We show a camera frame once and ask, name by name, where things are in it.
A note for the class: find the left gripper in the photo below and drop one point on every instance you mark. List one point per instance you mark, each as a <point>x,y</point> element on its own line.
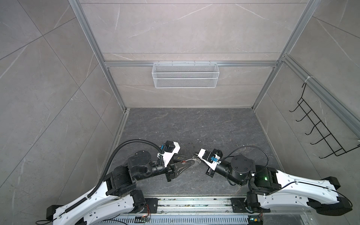
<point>170,170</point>

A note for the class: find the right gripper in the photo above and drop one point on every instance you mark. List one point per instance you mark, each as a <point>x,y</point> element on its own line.
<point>210,172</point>

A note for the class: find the metal keyring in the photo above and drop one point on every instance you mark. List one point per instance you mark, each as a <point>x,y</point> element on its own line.
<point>193,161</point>

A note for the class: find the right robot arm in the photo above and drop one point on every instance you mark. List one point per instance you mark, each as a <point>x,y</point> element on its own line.
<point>270,187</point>

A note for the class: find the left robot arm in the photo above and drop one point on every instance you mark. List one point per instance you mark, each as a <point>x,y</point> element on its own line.
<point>116,191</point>

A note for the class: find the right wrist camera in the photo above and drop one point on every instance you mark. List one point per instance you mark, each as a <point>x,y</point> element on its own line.
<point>210,158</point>

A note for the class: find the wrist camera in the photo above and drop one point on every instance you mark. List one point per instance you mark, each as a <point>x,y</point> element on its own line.
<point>210,158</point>
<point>169,148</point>

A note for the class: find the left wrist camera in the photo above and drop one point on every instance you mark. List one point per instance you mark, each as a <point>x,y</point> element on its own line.
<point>169,148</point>

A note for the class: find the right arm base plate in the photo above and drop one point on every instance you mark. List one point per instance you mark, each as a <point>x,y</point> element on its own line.
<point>239,206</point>

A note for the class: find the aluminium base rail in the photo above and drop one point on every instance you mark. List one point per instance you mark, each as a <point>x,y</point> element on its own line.
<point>178,204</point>

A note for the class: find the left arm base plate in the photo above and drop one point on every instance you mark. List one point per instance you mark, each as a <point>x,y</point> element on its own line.
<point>153,205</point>

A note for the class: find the slotted cable duct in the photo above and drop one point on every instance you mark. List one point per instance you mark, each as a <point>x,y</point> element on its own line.
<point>180,220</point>

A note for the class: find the white wire mesh basket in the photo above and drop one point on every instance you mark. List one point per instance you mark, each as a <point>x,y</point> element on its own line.
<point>185,75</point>

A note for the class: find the black wire hook rack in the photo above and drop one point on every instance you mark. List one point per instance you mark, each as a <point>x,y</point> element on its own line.
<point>336,149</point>

